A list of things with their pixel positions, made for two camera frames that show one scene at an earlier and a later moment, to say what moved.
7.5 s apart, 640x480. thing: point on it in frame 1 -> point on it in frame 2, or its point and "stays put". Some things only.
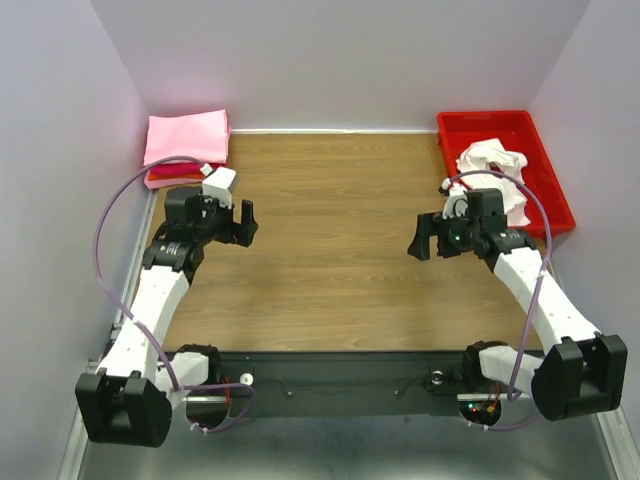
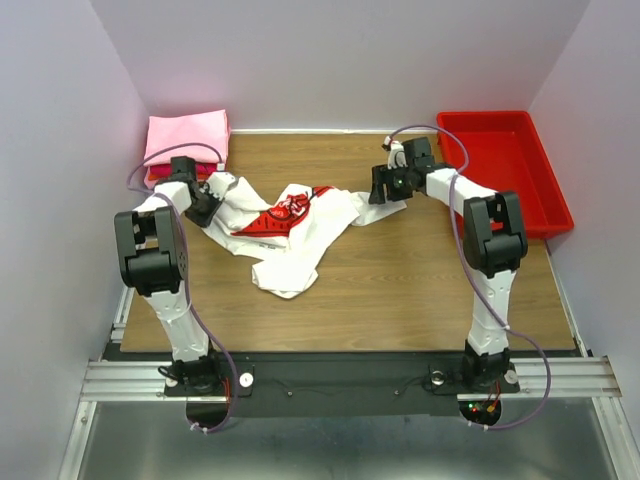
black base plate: (349, 384) stays put
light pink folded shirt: (201, 135) stays put
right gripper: (432, 224) -> (380, 175)
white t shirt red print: (490, 155) -> (285, 237)
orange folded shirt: (174, 177) stays put
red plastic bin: (519, 133) stays put
